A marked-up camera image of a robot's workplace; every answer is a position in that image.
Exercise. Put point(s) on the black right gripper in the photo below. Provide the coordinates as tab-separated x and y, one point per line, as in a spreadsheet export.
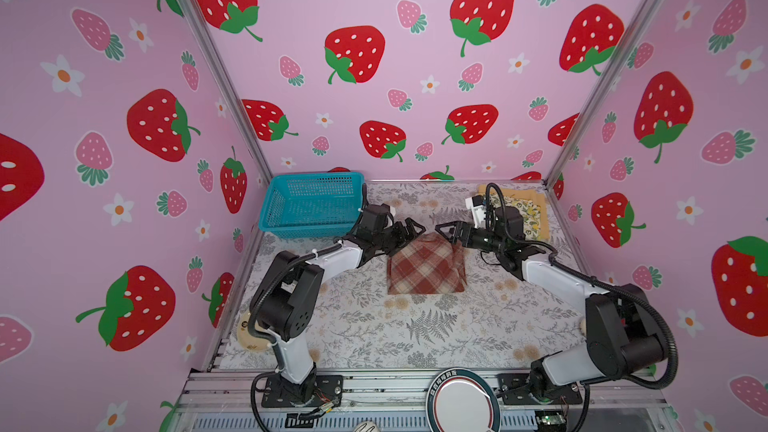
457	234

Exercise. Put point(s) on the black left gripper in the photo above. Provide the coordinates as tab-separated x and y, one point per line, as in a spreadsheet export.
395	227

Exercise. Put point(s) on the red plaid skirt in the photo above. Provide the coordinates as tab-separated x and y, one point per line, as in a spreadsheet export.
428	265

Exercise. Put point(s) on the lemon print skirt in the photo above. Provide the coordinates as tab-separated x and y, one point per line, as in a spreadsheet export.
531	215

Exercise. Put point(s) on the yellow skirt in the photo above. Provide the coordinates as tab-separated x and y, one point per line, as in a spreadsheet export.
512	197

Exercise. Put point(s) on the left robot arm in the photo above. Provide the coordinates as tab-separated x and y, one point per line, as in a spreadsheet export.
283	305

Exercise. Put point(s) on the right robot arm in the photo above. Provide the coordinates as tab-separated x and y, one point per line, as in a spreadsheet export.
626	338

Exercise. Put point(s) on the teal plastic basket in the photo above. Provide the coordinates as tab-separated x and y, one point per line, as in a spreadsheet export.
312	205

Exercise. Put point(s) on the white plate green rim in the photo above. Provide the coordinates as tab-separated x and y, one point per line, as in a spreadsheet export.
460	400

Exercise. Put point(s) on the white chocolate drizzled donut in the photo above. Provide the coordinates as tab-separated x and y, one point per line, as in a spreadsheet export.
366	426

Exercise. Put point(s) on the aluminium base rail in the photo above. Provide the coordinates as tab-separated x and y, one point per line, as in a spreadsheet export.
395	400

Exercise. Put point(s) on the aluminium frame post right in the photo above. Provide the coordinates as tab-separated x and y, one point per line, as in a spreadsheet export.
634	31

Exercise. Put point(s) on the aluminium frame post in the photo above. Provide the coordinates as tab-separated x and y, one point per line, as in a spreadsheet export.
634	31
199	28

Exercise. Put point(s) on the aluminium frame post left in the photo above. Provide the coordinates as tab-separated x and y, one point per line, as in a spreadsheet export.
199	28

